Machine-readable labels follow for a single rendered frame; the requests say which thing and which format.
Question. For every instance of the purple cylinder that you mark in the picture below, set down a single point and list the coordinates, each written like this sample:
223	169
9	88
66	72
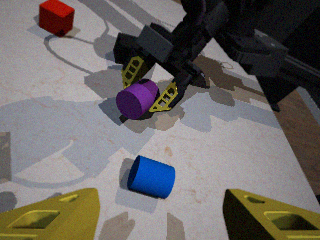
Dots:
137	99

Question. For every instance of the red cube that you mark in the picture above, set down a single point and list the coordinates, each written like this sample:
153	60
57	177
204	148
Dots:
56	17

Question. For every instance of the blue cylinder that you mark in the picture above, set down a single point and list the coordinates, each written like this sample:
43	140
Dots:
151	177

